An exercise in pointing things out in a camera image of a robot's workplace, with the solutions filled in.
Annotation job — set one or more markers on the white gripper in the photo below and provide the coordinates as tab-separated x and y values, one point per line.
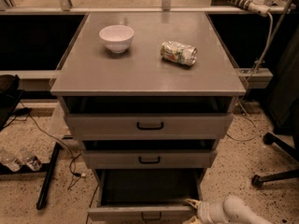
206	209

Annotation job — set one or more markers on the grey drawer cabinet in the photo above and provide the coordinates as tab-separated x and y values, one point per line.
94	80

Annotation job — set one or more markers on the white bowl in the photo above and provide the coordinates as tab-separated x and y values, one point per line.
117	38

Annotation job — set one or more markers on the grey middle drawer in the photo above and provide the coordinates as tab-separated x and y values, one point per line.
148	159

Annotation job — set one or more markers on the grey drawer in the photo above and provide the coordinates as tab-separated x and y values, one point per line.
146	196
148	126
148	159

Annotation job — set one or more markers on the grey top drawer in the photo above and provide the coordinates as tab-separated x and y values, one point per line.
148	126

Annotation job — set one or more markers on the grey bottom drawer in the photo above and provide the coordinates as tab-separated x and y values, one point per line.
146	196

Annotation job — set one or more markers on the white power strip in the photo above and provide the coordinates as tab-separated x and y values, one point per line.
256	6

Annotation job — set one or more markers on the clear water bottle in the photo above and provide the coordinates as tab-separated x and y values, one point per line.
31	160
10	161

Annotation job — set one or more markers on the black metal floor stand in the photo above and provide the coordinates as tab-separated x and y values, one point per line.
47	169

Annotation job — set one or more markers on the crushed soda can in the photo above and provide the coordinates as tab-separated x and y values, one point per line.
176	52

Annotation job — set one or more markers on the black bag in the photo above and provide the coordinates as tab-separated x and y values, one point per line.
10	94

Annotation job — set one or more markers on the right clear water bottle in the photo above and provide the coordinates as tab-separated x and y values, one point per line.
31	160

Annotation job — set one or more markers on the left clear water bottle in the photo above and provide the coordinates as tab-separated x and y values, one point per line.
10	161

